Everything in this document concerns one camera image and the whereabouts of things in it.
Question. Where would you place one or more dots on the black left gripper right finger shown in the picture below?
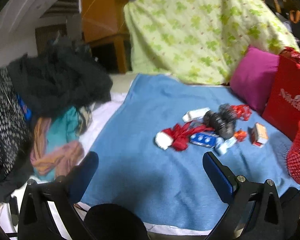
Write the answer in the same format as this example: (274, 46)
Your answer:
(265, 220)

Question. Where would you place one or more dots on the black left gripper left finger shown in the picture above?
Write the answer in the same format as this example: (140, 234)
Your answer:
(36, 220)

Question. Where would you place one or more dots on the light blue bag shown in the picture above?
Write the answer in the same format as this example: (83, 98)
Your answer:
(222, 145)

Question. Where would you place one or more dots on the small red white carton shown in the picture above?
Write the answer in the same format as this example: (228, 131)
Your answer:
(259, 135)

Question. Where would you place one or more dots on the white cardboard box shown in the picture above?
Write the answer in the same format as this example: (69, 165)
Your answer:
(195, 114)

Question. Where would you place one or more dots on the white bed sheet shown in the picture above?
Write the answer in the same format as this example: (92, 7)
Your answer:
(136, 182)

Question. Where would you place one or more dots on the pink orange scarf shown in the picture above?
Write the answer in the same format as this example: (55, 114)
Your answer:
(59, 161)

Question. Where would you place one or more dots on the black white patterned garment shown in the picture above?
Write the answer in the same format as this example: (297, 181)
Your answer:
(15, 140)

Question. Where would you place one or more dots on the orange candy wrapper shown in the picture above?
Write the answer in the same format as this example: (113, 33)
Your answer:
(240, 135)

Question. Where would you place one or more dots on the blue white medicine box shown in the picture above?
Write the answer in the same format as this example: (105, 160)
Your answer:
(205, 139)

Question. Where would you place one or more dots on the blue bed blanket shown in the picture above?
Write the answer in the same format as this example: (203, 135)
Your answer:
(157, 102)

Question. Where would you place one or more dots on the teal garment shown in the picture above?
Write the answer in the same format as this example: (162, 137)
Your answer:
(61, 131)

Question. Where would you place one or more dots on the dark crumpled plastic bags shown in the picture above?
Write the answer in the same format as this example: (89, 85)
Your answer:
(223, 121)

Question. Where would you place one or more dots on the red Nilrich paper bag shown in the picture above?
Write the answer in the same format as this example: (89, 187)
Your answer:
(283, 107)

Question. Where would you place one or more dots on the magenta pillow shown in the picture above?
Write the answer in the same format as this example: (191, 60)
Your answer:
(253, 78)

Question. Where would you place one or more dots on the black clothing pile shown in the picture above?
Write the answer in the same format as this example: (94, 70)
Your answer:
(64, 75)

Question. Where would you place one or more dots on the green clover quilt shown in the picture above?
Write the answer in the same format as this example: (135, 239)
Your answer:
(200, 41)

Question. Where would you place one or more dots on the orange wooden nightstand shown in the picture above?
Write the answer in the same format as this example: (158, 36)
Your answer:
(103, 22)

